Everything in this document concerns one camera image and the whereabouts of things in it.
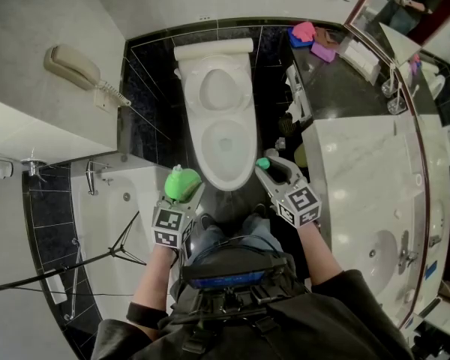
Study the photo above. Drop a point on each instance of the white wall socket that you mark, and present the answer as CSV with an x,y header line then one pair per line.
x,y
204,17

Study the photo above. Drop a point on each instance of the small grey box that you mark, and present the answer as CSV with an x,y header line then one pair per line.
x,y
280,143

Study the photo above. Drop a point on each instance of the black tripod light stand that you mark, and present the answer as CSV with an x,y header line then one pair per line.
x,y
116,249

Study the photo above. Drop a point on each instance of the chrome grab bar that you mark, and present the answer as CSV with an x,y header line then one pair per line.
x,y
75,276

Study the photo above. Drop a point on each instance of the person's right forearm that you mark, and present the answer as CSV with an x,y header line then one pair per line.
x,y
318,253

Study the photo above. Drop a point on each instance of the beige waste bin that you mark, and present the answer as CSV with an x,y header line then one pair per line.
x,y
300,156

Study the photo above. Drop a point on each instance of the group of white amenity boxes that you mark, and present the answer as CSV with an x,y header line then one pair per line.
x,y
360,58

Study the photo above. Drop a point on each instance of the black chest-mounted device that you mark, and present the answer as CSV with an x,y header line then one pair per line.
x,y
228,272

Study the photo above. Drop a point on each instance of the green cleaner bottle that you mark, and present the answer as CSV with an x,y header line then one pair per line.
x,y
180,186

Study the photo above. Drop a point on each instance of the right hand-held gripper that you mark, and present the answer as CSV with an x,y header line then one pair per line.
x,y
300,204

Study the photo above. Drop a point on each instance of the green bottle cap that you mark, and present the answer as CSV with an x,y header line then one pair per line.
x,y
262,163

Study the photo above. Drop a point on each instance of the person's dark shoe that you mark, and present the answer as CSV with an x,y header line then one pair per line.
x,y
260,209
207,221

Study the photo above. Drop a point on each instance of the white bathtub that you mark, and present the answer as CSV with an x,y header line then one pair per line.
x,y
105,219

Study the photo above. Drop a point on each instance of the chrome bathtub faucet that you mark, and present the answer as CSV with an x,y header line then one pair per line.
x,y
90,176

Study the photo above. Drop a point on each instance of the person's black top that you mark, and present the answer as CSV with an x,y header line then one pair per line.
x,y
303,324

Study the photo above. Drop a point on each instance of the beige wall telephone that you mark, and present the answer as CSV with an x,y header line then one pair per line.
x,y
71,66

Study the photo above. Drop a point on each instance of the white wrapped toothbrush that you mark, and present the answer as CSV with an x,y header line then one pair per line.
x,y
392,75
399,92

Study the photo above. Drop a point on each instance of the chrome basin faucet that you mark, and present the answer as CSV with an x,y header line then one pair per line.
x,y
407,255

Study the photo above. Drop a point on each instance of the purple cloth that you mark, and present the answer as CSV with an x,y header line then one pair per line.
x,y
322,51

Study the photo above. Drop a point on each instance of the person's left forearm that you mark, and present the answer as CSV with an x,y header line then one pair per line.
x,y
153,276

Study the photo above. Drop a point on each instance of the person's blue jeans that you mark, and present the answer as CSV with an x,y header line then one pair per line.
x,y
258,231

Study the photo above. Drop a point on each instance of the chrome shower valve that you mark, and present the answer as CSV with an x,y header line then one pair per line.
x,y
33,163

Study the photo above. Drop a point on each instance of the pink cloth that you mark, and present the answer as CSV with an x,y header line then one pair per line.
x,y
303,31

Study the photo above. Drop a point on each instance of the blue cloth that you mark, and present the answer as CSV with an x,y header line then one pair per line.
x,y
296,41

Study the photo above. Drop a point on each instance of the wood-framed mirror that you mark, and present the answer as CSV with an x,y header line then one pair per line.
x,y
416,126

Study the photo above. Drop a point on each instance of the clear glass tumbler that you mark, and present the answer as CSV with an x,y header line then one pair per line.
x,y
389,87
396,106

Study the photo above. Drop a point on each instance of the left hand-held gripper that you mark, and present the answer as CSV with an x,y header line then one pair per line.
x,y
168,223

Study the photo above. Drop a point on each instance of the black ribbed basket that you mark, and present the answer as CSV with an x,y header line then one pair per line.
x,y
287,123

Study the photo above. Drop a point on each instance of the white washbasin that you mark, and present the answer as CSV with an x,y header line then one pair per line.
x,y
382,261

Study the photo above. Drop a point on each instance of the clear acrylic tray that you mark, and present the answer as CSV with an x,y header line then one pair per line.
x,y
360,60

